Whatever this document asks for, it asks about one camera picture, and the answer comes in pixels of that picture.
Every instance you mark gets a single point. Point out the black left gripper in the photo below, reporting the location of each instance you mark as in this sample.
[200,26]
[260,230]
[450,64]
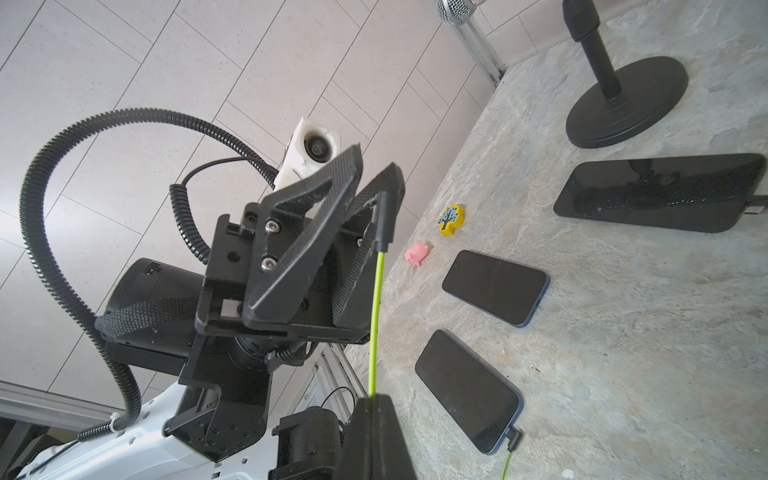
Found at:
[294,269]

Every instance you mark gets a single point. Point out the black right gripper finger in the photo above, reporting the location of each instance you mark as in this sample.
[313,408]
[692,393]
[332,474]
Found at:
[374,446]

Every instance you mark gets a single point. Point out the blue-edged smartphone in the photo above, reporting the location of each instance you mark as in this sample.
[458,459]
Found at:
[506,290]
[481,401]

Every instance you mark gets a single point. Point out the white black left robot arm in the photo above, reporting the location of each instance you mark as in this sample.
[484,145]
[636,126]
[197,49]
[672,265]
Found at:
[196,353]

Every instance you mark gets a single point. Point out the pink eraser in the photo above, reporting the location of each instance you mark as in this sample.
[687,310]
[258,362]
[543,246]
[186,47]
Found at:
[416,253]

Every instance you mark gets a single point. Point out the yellow tree eraser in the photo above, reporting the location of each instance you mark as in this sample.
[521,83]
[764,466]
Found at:
[451,219]

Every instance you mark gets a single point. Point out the glitter handheld microphone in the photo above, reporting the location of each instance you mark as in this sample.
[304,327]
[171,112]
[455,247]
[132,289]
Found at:
[456,12]

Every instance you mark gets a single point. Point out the black round microphone stand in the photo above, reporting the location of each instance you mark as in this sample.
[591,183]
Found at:
[624,102]

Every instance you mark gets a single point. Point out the far black smartphone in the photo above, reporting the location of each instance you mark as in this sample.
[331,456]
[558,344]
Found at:
[706,193]

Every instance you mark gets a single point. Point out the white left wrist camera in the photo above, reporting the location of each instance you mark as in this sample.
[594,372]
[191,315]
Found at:
[311,146]

